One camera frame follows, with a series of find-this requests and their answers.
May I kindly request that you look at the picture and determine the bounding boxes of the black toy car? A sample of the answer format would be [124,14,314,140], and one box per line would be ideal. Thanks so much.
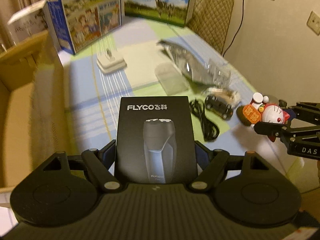
[204,95,233,120]

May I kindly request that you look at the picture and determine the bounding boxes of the blue milk carton box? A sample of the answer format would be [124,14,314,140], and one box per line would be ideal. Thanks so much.
[47,0,122,55]

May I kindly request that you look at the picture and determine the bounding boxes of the white charger plug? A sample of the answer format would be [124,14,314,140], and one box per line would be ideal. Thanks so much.
[97,49,127,74]

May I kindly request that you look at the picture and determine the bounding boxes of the black wall cable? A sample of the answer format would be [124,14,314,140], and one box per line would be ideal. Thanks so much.
[222,0,254,58]

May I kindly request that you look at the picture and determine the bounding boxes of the black Flyco shaver box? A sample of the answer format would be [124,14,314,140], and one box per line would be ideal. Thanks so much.
[114,96,197,184]

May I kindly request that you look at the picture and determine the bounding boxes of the white product box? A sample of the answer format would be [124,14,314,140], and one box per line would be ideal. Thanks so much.
[7,0,49,45]

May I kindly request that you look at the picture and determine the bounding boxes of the red Doraemon figurine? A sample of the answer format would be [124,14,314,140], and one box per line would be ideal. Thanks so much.
[236,92,290,128]

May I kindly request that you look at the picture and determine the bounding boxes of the silver foil pouch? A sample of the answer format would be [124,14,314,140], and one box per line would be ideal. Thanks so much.
[157,40,213,85]

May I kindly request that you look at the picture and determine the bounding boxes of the clear bag with white pads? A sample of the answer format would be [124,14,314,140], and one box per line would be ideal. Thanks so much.
[201,59,231,89]

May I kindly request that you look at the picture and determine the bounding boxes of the quilted beige chair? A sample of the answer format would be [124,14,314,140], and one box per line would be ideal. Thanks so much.
[187,0,234,53]

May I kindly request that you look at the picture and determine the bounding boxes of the green cow milk box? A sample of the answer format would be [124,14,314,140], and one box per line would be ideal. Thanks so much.
[120,0,201,28]

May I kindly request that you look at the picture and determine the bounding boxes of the bag of cotton swabs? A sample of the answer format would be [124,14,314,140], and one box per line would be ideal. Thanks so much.
[203,87,241,107]

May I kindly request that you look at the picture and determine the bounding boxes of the brown cardboard box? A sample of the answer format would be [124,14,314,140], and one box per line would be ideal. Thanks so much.
[1,30,71,192]

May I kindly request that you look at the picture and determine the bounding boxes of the clear plastic container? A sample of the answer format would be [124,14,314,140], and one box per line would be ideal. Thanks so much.
[155,63,189,96]

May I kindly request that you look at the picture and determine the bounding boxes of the black USB cable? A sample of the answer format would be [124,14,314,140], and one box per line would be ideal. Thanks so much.
[189,99,221,143]

